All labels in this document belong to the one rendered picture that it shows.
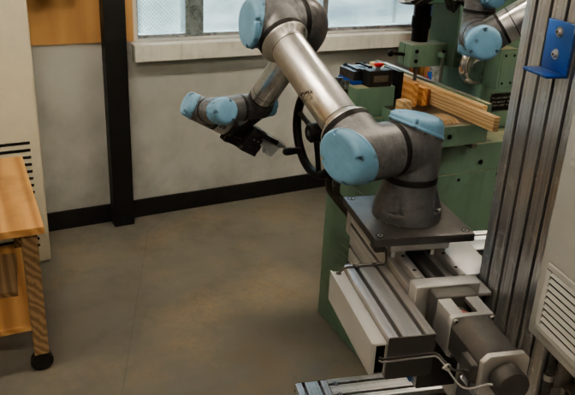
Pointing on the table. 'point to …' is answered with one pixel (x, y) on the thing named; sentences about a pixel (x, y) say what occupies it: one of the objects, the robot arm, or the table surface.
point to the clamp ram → (397, 81)
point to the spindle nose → (421, 22)
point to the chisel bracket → (421, 53)
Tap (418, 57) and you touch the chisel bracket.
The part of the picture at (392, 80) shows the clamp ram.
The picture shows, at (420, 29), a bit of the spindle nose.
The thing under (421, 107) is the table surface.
